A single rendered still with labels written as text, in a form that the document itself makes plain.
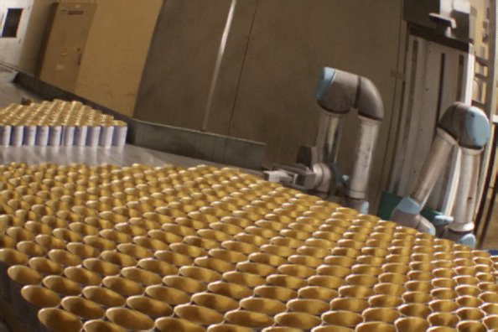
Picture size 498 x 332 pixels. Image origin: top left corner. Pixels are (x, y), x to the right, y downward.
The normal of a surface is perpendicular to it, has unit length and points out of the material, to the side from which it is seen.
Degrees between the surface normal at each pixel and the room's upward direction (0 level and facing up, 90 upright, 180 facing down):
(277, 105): 90
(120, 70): 90
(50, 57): 90
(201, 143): 90
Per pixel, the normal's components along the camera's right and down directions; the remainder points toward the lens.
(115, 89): 0.68, 0.26
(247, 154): -0.02, 0.18
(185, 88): -0.71, -0.01
